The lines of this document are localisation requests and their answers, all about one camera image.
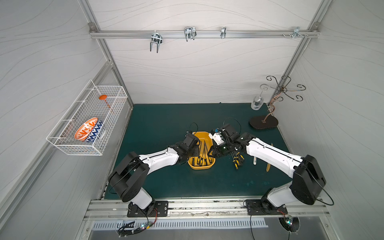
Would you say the yellow plastic storage box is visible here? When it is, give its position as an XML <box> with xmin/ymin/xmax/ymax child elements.
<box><xmin>188</xmin><ymin>132</ymin><xmax>216</xmax><ymax>170</ymax></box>

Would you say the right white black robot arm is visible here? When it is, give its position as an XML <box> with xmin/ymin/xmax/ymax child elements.
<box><xmin>209</xmin><ymin>124</ymin><xmax>327</xmax><ymax>209</ymax></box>

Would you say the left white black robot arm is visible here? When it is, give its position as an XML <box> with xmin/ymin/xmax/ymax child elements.
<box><xmin>108</xmin><ymin>133</ymin><xmax>200</xmax><ymax>214</ymax></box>

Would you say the metal hook tree stand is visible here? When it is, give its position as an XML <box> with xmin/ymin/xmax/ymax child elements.
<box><xmin>249</xmin><ymin>75</ymin><xmax>307</xmax><ymax>130</ymax></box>

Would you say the green table mat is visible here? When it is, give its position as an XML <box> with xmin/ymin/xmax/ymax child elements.
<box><xmin>118</xmin><ymin>103</ymin><xmax>290</xmax><ymax>199</ymax></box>

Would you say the clear glass cup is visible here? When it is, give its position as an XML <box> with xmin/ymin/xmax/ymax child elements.
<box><xmin>251</xmin><ymin>95</ymin><xmax>264</xmax><ymax>111</ymax></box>

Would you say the blue white patterned bowl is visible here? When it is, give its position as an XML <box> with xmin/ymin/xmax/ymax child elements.
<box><xmin>84</xmin><ymin>120</ymin><xmax>103</xmax><ymax>143</ymax></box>

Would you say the orange small spoon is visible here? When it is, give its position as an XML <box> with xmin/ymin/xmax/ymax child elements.
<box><xmin>99</xmin><ymin>95</ymin><xmax>111</xmax><ymax>109</ymax></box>

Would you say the orange white patterned bowl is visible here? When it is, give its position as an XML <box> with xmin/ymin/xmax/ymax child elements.
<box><xmin>74</xmin><ymin>118</ymin><xmax>99</xmax><ymax>142</ymax></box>

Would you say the round black floor port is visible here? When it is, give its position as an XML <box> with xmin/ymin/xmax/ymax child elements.
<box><xmin>279</xmin><ymin>217</ymin><xmax>300</xmax><ymax>233</ymax></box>

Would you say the metal clamp hook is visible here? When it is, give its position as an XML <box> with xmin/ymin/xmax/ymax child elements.
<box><xmin>184</xmin><ymin>27</ymin><xmax>197</xmax><ymax>42</ymax></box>

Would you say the double metal hook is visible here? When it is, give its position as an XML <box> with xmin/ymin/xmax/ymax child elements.
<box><xmin>150</xmin><ymin>32</ymin><xmax>163</xmax><ymax>53</ymax></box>

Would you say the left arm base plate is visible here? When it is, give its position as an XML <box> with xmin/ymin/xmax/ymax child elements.
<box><xmin>127</xmin><ymin>200</ymin><xmax>169</xmax><ymax>218</ymax></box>

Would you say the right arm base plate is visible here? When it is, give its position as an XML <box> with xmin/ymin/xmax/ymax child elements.
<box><xmin>243</xmin><ymin>199</ymin><xmax>288</xmax><ymax>216</ymax></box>

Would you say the white vented cable duct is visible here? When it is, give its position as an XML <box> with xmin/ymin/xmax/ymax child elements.
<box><xmin>92</xmin><ymin>216</ymin><xmax>268</xmax><ymax>231</ymax></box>

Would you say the white wire basket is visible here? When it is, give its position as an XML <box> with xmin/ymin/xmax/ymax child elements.
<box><xmin>46</xmin><ymin>80</ymin><xmax>128</xmax><ymax>156</ymax></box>

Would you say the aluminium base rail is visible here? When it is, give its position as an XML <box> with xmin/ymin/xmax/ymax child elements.
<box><xmin>84</xmin><ymin>196</ymin><xmax>331</xmax><ymax>220</ymax></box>

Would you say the aluminium top rail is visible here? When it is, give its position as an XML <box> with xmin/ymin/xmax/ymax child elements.
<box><xmin>90</xmin><ymin>30</ymin><xmax>321</xmax><ymax>40</ymax></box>

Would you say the right metal bracket hook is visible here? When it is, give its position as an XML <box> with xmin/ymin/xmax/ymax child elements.
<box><xmin>282</xmin><ymin>27</ymin><xmax>309</xmax><ymax>39</ymax></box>

